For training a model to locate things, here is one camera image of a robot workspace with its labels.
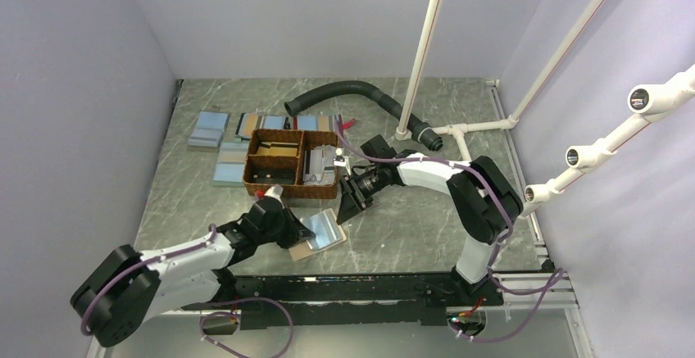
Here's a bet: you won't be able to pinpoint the blue card stack far left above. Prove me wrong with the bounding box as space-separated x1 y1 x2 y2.
188 111 229 148

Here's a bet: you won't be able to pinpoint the brown woven divided basket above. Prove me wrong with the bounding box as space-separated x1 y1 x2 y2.
243 129 338 199

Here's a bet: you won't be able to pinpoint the black corrugated hose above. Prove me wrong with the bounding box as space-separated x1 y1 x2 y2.
284 80 443 152

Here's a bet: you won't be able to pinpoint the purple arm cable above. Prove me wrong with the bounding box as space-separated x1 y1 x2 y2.
79 222 294 358
336 116 566 344

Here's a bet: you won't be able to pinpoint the blue credit cards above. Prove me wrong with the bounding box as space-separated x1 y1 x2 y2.
300 209 347 252

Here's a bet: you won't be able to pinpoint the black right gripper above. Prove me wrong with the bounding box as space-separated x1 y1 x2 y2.
337 165 387 225

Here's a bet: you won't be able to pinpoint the row of cards behind basket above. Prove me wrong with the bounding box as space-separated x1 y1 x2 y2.
234 113 357 141

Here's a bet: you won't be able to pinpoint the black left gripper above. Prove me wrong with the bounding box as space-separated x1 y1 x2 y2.
257 203 315 249

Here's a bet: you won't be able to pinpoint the white PVC pipe frame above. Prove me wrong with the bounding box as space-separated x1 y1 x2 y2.
395 0 694 218

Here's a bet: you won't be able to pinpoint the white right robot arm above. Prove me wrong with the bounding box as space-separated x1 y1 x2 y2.
337 135 523 305

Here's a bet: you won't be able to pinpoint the grey cards in basket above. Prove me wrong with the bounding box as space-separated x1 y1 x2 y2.
302 145 336 186

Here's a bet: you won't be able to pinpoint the aluminium frame rail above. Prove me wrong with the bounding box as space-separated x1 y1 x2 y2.
86 276 590 358

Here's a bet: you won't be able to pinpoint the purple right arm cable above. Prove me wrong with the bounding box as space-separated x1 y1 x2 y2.
336 116 566 344

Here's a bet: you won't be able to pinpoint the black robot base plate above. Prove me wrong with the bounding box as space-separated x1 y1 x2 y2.
185 271 504 330

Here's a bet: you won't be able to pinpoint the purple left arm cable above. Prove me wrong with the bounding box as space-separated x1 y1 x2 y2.
79 222 294 358

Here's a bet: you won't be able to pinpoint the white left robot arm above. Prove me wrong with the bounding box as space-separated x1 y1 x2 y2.
70 185 315 347

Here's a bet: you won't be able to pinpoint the tan leather card holder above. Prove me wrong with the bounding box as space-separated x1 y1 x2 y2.
288 209 347 261

